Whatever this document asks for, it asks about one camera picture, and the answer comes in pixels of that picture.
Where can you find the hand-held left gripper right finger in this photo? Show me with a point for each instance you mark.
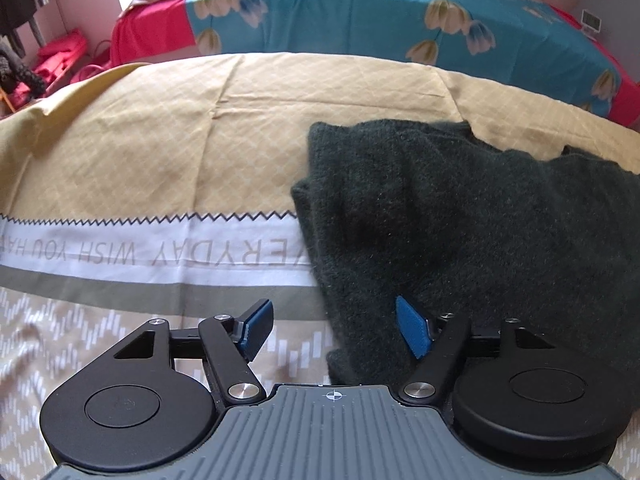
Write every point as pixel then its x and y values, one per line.
pixel 413 327

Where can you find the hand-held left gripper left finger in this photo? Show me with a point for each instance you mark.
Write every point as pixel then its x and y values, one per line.
pixel 256 329

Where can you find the dark green knitted sweater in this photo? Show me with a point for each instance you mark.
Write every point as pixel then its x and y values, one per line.
pixel 450 240

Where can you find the beige patterned bed sheet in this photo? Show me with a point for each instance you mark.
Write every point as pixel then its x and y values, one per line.
pixel 150 160

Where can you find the pink bag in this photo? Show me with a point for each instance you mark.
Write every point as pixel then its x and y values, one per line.
pixel 95 62

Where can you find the blue floral quilt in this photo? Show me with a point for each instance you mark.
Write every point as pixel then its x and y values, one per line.
pixel 380 15

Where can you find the dark knitted scarf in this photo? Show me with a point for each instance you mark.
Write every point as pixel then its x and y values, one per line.
pixel 22 72

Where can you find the small white clock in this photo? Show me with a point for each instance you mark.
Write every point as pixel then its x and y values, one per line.
pixel 591 22

